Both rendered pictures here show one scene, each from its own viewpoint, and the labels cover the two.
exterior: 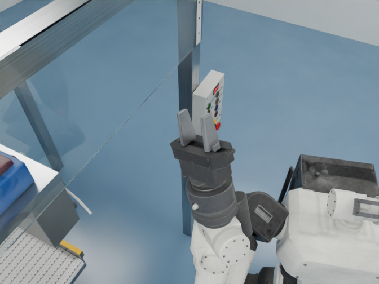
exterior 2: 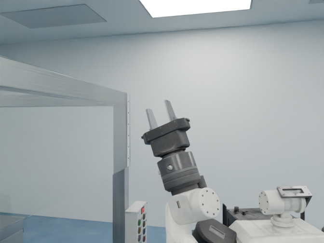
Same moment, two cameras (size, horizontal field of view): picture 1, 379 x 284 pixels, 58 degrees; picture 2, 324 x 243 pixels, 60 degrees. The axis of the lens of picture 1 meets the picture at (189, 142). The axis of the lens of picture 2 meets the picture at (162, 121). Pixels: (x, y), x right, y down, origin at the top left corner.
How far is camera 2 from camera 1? 0.54 m
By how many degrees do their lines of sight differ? 50
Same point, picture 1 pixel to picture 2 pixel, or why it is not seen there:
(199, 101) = (131, 217)
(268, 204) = (218, 225)
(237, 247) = (210, 199)
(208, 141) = (171, 114)
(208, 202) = (179, 158)
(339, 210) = (271, 198)
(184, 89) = (118, 209)
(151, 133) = not seen: outside the picture
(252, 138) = not seen: outside the picture
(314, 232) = (263, 236)
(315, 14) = not seen: hidden behind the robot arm
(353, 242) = (295, 236)
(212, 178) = (179, 137)
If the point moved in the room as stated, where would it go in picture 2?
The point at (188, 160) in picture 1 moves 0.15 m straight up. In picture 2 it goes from (158, 133) to (158, 71)
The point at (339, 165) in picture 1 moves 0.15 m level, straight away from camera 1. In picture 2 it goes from (256, 210) to (257, 198)
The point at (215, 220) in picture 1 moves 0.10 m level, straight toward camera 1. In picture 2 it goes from (187, 175) to (199, 185)
